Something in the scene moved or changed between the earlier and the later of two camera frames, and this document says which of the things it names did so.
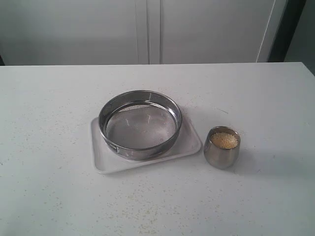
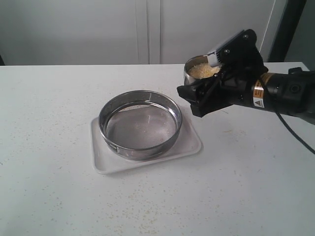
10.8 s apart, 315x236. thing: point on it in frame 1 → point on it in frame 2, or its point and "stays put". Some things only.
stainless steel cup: (221, 147) → (199, 67)
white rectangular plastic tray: (104, 160) stays put
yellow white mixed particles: (224, 140) → (203, 70)
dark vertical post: (292, 11) stays put
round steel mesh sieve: (140, 125) stays put
